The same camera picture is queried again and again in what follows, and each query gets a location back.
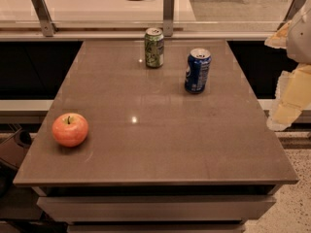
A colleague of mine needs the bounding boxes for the right metal railing bracket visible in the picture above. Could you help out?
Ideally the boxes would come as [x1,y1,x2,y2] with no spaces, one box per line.
[278,0,307,28]

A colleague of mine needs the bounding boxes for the metal railing bracket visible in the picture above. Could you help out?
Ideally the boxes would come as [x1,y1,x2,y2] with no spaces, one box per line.
[31,0,56,37]
[278,0,307,28]
[163,0,175,37]

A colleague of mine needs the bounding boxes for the left metal railing bracket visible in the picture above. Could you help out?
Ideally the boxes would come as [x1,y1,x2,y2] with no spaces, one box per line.
[31,0,56,37]

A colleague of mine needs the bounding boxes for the blue pepsi can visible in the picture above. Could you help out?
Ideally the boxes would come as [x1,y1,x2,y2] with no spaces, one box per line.
[185,48,212,94]

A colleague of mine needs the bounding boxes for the green soda can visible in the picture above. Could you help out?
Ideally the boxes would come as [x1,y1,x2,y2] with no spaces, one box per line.
[145,28,164,68]

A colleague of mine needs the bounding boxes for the middle metal railing bracket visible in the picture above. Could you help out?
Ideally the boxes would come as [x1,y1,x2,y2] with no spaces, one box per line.
[163,0,175,37]

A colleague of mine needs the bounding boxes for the grey drawer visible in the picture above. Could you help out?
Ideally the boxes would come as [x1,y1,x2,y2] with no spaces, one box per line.
[37,195,275,223]
[67,224,245,233]

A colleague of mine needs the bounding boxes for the grey lower drawer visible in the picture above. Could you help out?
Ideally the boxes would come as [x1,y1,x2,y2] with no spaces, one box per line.
[67,224,245,233]

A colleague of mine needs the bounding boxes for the grey upper drawer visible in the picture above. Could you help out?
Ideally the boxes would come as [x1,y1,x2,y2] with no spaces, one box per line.
[37,195,275,223]

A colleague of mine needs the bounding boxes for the red apple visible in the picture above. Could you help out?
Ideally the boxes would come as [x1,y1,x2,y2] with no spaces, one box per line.
[52,113,88,148]

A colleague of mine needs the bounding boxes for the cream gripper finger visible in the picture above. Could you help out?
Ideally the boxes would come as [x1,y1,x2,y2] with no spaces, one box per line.
[264,21,291,50]
[266,64,311,131]

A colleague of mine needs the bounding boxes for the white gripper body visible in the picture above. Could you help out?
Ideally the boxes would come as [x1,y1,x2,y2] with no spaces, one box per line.
[287,0,311,64]

